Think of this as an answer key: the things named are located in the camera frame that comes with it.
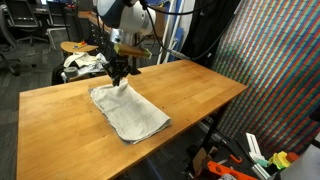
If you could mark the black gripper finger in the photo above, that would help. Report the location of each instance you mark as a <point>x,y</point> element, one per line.
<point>118,81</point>

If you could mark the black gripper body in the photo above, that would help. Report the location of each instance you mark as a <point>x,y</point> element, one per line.
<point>117,67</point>

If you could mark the white cloth towel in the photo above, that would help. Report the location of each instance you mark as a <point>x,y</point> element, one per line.
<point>133,117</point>

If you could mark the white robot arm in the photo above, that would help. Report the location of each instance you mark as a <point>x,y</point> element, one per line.
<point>130,16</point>

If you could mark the crumpled white cloth on chair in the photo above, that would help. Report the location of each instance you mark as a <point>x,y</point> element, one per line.
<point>85,63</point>

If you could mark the wooden workbench with drawers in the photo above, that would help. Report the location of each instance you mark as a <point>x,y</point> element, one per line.
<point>95,32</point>

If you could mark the grey tape roll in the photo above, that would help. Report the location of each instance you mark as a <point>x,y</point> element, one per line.
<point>70,72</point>

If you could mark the round wooden stool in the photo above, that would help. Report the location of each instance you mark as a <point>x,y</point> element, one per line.
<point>72,47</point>

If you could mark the black office chair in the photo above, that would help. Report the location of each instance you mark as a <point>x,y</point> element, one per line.
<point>8,45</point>

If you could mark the cardboard box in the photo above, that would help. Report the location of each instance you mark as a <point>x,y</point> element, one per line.
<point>202,157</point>

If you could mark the black table leg frame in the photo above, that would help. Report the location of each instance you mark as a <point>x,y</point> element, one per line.
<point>192,150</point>

